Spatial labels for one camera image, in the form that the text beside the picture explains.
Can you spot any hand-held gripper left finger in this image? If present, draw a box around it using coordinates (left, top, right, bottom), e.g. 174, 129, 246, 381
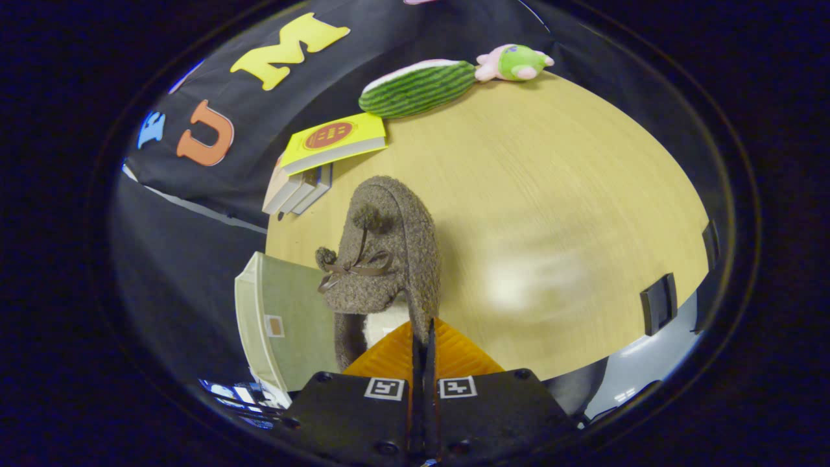
282, 319, 419, 467

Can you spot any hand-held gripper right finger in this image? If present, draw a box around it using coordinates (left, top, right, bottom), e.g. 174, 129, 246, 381
425, 318, 578, 467

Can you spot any pale green fabric storage box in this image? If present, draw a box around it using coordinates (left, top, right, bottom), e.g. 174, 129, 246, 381
235, 252, 344, 393

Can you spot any brown fuzzy shoe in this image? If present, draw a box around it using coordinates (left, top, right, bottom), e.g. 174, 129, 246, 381
316, 175, 443, 372

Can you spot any blue printed packet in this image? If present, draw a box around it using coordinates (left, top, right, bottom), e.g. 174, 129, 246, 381
200, 378, 289, 429

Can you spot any black table edge clamp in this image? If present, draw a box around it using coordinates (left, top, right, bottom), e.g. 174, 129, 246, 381
702, 219, 722, 270
640, 273, 678, 337

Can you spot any white book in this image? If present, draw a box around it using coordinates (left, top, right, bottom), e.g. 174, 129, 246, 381
276, 170, 318, 216

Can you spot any blue cover book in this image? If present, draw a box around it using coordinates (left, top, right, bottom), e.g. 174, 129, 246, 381
290, 163, 334, 216

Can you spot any yellow book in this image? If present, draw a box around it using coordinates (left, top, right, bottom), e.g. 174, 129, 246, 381
280, 112, 388, 176

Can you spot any watermelon slice plush toy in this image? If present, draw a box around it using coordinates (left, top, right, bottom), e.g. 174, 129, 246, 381
358, 59, 477, 119

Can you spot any pink and green plush toy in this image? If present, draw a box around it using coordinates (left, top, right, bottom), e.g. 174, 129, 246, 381
475, 43, 556, 83

